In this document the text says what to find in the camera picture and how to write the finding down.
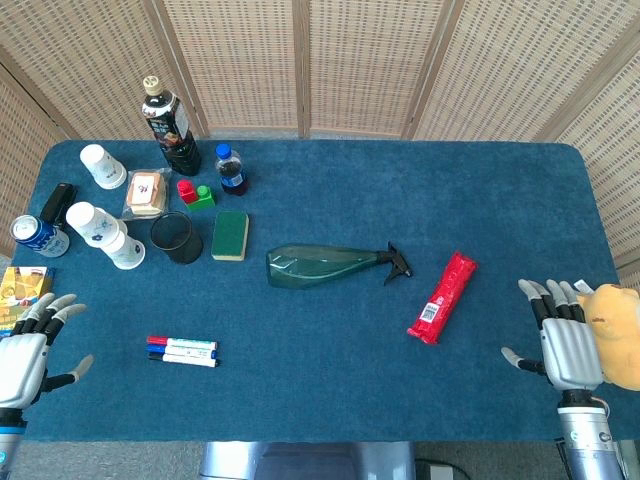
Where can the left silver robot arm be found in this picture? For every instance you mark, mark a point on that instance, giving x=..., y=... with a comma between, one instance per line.
x=7, y=440

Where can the tall dark tea bottle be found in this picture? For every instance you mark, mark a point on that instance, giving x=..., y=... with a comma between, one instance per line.
x=172, y=135

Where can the red whiteboard marker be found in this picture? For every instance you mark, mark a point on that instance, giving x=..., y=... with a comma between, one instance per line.
x=185, y=343

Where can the blue whiteboard marker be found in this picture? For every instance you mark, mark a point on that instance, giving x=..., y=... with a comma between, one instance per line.
x=156, y=348

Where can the black whiteboard marker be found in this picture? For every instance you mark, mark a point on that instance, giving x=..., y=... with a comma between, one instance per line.
x=185, y=359

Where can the green toy block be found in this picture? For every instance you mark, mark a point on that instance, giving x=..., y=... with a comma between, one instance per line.
x=204, y=199

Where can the red snack package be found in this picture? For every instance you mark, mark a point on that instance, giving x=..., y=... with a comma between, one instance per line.
x=442, y=300

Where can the white fern-print paper cup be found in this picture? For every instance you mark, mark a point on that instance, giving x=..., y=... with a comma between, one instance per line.
x=125, y=252

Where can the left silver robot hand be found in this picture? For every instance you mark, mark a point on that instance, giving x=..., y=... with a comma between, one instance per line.
x=22, y=360

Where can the yellow cardboard snack box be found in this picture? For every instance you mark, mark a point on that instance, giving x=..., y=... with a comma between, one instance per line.
x=20, y=290

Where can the white printed paper cup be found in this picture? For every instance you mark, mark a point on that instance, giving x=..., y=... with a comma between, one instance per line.
x=90, y=222
x=102, y=165

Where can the blue carpet table cover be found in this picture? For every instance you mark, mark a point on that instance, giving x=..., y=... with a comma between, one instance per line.
x=325, y=350

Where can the silver robot torso base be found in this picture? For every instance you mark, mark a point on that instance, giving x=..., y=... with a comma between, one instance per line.
x=300, y=462

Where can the woven rattan folding screen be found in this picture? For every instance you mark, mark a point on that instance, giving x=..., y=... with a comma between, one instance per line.
x=350, y=65

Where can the black stapler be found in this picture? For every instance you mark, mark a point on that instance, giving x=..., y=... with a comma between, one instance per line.
x=57, y=202

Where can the green and yellow sponge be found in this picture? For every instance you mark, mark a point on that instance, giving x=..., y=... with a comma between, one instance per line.
x=230, y=234

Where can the blue beverage can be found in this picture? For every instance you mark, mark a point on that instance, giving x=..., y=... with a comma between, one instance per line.
x=40, y=240

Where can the yellow plush toy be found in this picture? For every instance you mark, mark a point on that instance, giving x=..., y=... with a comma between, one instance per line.
x=617, y=340

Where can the red toy block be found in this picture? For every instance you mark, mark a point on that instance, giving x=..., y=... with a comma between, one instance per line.
x=186, y=191

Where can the small blue-capped cola bottle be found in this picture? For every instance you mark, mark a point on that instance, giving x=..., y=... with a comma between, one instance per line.
x=231, y=172

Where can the green transparent spray bottle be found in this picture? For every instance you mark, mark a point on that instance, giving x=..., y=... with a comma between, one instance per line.
x=310, y=265

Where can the black mesh pen holder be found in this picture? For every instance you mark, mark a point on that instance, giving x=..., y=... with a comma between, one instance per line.
x=177, y=240

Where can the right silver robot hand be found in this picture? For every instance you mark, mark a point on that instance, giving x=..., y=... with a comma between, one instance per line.
x=570, y=350

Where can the grey floor box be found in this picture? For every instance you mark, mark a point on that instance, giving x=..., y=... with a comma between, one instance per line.
x=440, y=471

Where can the plastic-wrapped sandwich bread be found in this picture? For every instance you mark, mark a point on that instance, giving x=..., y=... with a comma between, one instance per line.
x=145, y=192

